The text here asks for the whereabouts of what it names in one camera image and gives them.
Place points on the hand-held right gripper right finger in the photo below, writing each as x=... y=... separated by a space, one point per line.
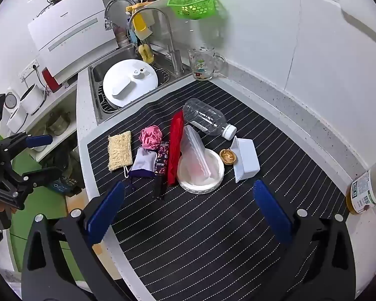
x=272 y=213

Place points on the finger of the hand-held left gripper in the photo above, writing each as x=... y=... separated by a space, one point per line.
x=44 y=175
x=39 y=141

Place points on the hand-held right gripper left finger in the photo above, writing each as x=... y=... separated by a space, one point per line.
x=105 y=213

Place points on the white plastic box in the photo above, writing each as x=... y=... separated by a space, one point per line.
x=246 y=160

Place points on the purple and white pouch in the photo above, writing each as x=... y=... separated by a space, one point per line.
x=142 y=163

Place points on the beige loofah sponge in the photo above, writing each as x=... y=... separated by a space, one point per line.
x=119 y=150

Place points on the white round lid container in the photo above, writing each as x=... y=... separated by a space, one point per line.
x=214 y=175

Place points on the walnut shell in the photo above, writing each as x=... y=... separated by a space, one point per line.
x=228 y=156

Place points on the pink wrapper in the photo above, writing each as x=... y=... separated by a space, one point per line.
x=150 y=136

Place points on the red packet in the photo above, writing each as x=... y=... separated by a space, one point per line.
x=175 y=150

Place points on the clear zip bag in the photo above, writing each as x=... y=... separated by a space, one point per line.
x=192 y=150

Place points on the steel pot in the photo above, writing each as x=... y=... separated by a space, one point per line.
x=58 y=125

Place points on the white rice cooker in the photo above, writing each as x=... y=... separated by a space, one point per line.
x=14 y=119

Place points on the white shelf unit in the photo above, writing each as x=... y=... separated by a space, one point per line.
x=67 y=100

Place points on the red container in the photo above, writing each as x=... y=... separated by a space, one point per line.
x=48 y=78

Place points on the black striped mat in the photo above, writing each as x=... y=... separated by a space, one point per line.
x=206 y=225

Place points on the steel sink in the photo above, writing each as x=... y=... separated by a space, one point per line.
x=97 y=72

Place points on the yellow drink bottle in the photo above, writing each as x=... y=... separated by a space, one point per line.
x=366 y=191

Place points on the white dishwasher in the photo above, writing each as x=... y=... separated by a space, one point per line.
x=72 y=28

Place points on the small chrome faucet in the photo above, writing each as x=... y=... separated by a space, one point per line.
x=108 y=22

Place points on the yellow sponge brush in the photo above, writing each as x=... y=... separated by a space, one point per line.
x=145 y=53

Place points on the yellow plastic holder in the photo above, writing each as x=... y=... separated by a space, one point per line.
x=140 y=22

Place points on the tall steel faucet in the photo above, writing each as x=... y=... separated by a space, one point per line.
x=175 y=59

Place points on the printed glass mug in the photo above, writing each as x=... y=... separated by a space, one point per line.
x=202 y=65

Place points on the yellow rack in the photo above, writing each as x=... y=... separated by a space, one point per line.
x=134 y=6

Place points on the green plastic basket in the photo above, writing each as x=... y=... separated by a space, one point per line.
x=191 y=6

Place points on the wall socket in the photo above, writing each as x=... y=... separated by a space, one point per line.
x=29 y=69

